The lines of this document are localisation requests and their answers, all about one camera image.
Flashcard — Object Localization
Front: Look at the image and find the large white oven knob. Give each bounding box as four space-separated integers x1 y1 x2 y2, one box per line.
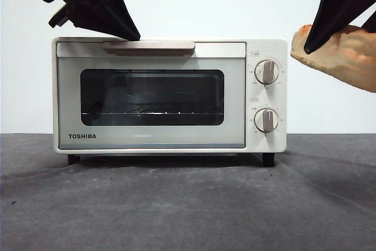
254 59 280 85

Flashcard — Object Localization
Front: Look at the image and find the small white oven knob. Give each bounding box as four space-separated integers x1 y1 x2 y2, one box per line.
254 108 280 133

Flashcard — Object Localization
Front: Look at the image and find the white Toshiba toaster oven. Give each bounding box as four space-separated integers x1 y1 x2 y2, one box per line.
51 37 288 167

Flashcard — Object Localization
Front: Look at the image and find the golden bread loaf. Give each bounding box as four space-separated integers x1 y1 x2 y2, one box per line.
290 24 376 93

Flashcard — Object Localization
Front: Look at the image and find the oven door with beige handle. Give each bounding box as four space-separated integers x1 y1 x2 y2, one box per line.
56 41 247 150

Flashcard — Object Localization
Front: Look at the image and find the metal wire oven rack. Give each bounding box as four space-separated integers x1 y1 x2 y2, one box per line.
82 103 220 116

